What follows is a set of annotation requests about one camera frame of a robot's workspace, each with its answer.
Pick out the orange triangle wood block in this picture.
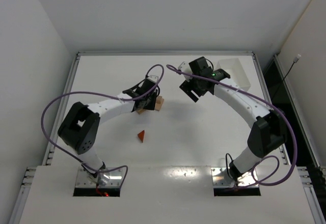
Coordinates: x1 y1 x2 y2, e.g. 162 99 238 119
137 130 145 143

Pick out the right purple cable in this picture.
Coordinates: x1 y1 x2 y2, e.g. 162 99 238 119
166 64 298 190

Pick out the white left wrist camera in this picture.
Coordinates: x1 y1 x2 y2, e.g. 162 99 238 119
148 75 159 83

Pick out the white plastic bin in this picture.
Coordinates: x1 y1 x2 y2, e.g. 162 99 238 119
216 58 251 92

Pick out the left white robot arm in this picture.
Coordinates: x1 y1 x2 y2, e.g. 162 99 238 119
58 75 158 178

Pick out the metal base plate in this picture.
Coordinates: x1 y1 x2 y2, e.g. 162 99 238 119
211 167 258 189
75 167 123 188

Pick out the aluminium table frame rail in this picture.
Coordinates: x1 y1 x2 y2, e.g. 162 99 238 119
40 52 81 166

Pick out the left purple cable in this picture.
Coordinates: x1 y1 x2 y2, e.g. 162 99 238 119
41 64 165 186

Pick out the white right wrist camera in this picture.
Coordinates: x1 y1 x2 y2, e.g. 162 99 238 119
178 62 192 80

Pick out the orange arch wood block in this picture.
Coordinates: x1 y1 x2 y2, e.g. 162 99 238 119
136 108 147 115

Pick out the black cable with white plug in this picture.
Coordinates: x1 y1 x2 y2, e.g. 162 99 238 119
271 53 302 100

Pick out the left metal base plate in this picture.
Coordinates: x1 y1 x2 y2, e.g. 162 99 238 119
75 167 123 188

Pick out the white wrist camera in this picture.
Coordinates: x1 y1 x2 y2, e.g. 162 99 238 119
178 62 192 80
148 75 159 83

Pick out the light wood block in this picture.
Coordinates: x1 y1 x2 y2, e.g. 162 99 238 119
154 96 164 111

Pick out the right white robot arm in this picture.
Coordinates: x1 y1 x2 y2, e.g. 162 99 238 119
178 57 287 180

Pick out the purple cable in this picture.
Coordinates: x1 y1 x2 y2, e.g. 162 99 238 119
41 64 165 186
166 64 298 190

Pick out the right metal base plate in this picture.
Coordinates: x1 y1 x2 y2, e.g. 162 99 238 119
211 167 258 189

